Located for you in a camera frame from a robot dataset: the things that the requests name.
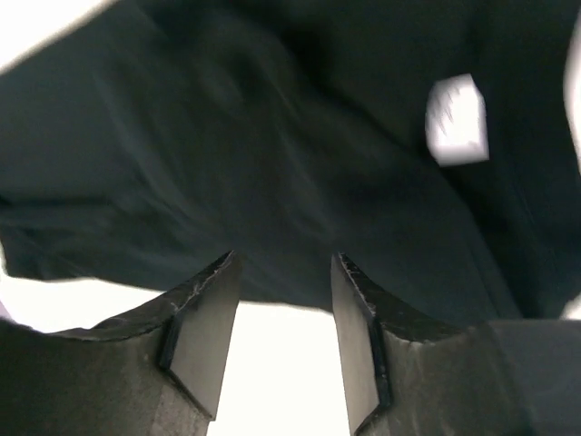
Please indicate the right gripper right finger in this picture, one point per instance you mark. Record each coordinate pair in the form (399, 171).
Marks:
(405, 373)

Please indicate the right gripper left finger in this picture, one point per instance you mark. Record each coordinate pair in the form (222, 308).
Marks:
(154, 370)

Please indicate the black t-shirt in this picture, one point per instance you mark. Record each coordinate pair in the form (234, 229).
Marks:
(160, 135)

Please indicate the white paper label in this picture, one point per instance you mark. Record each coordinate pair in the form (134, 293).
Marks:
(456, 122)

